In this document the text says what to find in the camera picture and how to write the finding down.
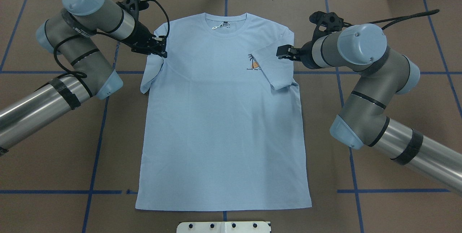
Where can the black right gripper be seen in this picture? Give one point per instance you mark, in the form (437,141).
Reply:
(306,53)

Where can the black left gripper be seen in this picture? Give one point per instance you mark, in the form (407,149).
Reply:
(139,36)

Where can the light blue t-shirt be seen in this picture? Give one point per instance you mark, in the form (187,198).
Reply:
(223,128)

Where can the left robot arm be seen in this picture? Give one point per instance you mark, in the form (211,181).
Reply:
(86,72)

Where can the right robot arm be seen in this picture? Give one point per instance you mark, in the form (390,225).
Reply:
(384,73)

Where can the white hang tag fastener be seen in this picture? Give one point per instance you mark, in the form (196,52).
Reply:
(223,25)

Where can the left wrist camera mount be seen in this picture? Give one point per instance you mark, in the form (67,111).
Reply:
(133,7)

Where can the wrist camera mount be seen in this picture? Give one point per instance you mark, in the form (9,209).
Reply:
(133,7)
(326,24)

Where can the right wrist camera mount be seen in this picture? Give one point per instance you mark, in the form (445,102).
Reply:
(326,24)

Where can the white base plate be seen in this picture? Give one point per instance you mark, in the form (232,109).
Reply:
(225,227)

